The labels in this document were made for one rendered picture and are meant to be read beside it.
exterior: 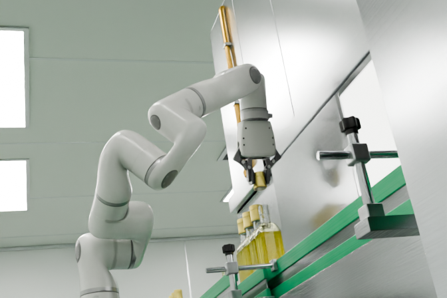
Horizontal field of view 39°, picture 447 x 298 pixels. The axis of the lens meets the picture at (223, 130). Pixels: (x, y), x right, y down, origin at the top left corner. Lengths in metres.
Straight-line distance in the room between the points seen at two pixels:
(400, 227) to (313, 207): 0.82
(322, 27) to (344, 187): 0.44
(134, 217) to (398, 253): 0.76
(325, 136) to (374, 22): 0.90
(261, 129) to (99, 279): 0.57
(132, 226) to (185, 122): 0.30
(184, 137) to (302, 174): 0.42
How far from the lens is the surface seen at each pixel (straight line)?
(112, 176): 1.48
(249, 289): 1.62
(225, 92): 1.57
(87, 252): 1.61
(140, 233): 1.58
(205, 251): 7.83
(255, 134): 1.69
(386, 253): 1.02
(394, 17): 0.68
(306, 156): 1.69
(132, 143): 1.48
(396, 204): 1.03
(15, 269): 7.55
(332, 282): 1.20
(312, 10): 1.75
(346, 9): 1.58
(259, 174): 1.68
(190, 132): 1.44
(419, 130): 0.64
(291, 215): 1.81
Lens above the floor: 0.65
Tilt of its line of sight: 25 degrees up
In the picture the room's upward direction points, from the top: 9 degrees counter-clockwise
